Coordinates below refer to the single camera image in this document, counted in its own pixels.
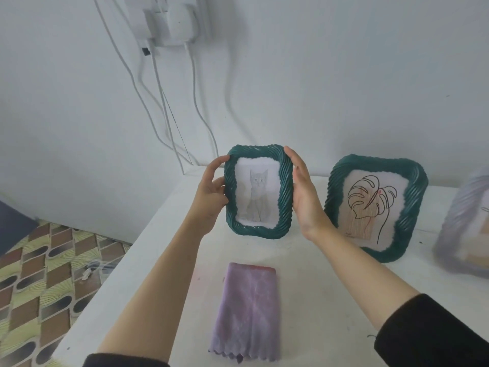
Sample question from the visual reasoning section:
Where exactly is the person's right hand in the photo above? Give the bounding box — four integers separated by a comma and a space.
283, 145, 337, 243

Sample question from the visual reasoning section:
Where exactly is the person's left hand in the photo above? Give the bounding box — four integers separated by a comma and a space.
182, 154, 231, 238

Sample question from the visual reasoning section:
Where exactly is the dark green rope-pattern frame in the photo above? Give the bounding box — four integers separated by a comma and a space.
223, 144, 295, 241
323, 153, 429, 264

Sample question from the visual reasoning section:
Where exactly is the purple cleaning cloth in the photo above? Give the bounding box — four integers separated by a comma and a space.
208, 262, 282, 364

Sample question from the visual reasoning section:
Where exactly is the grey rope-pattern frame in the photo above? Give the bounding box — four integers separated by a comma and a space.
432, 168, 489, 279

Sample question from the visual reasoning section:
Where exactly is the person's right forearm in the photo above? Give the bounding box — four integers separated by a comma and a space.
313, 224, 421, 331

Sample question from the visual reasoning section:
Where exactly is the person's left forearm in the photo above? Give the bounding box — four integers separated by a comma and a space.
97, 221, 209, 363

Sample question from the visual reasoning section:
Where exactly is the white plug adapter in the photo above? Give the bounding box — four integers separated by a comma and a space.
152, 3, 200, 47

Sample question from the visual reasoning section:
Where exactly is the dark blue object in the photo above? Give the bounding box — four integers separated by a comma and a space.
0, 200, 39, 256

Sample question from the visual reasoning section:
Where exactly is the thin dark cable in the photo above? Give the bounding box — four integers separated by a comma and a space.
160, 89, 195, 166

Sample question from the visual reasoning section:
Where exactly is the grey wavy cable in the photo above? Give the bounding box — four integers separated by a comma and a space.
91, 0, 199, 166

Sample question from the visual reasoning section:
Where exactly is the white wall power strip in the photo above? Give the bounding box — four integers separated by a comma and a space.
122, 0, 211, 46

